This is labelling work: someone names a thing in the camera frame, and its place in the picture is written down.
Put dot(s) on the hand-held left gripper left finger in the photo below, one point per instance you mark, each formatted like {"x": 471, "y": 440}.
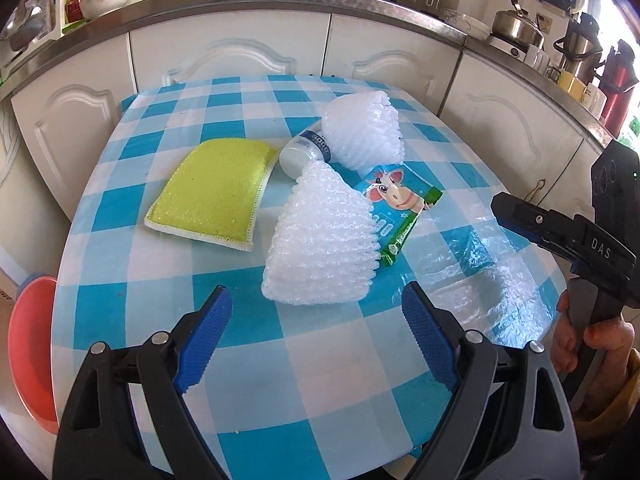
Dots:
{"x": 205, "y": 345}

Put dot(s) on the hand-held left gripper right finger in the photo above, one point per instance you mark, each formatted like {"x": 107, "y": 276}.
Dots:
{"x": 430, "y": 340}

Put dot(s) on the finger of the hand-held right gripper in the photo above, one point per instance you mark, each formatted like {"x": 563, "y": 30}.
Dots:
{"x": 520, "y": 212}

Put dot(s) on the green snack wrapper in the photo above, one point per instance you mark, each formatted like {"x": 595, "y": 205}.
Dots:
{"x": 395, "y": 195}

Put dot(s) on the white foam net sleeve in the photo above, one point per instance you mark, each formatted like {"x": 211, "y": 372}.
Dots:
{"x": 320, "y": 240}
{"x": 360, "y": 130}

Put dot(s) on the yellow-green sponge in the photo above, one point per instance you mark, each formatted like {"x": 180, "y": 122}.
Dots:
{"x": 210, "y": 190}

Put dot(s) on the red plastic basin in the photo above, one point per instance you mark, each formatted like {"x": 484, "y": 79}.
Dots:
{"x": 32, "y": 350}

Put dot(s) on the white plastic bottle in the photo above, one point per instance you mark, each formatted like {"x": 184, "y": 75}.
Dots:
{"x": 300, "y": 152}

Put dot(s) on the person's right forearm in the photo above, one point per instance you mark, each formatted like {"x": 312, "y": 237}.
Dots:
{"x": 620, "y": 395}

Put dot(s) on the person's right hand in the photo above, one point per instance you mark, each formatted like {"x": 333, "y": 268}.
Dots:
{"x": 565, "y": 340}

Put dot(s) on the blue white checkered tablecloth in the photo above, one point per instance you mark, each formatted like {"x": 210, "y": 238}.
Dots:
{"x": 150, "y": 310}

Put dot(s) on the yellow mug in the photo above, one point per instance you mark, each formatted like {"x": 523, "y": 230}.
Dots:
{"x": 572, "y": 85}

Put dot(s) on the red thermos jug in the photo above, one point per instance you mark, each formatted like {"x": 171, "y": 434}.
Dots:
{"x": 620, "y": 85}

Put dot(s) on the steel thermos jug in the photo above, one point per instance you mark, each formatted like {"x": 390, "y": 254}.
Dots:
{"x": 580, "y": 45}

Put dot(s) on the steel kettle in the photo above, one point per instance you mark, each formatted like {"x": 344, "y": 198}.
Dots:
{"x": 517, "y": 27}

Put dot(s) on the white patterned bowl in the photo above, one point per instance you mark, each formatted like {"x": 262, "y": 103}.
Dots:
{"x": 467, "y": 22}

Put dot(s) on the white refrigerator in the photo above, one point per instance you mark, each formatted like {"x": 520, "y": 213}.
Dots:
{"x": 20, "y": 185}

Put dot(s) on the narrow white cabinet door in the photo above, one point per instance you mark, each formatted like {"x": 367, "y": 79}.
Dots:
{"x": 65, "y": 135}

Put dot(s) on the wide white cabinet door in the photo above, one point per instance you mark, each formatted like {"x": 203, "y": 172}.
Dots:
{"x": 225, "y": 50}

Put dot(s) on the steel kitchen counter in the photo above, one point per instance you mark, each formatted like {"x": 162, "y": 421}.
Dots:
{"x": 300, "y": 0}

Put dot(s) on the white dish rack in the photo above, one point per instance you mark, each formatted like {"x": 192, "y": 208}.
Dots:
{"x": 30, "y": 25}

